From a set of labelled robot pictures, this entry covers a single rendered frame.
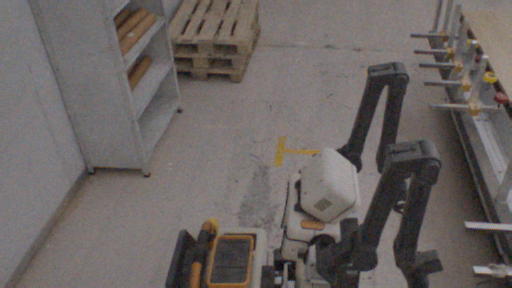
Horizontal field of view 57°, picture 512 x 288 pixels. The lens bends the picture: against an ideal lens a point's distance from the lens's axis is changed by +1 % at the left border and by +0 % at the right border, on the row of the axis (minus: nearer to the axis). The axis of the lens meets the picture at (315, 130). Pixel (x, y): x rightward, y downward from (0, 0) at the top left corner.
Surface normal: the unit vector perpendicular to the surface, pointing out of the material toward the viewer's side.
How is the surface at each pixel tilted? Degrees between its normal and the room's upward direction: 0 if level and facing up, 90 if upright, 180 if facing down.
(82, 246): 0
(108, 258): 0
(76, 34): 90
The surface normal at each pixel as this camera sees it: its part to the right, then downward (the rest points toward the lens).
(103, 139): -0.04, 0.58
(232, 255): 0.03, -0.81
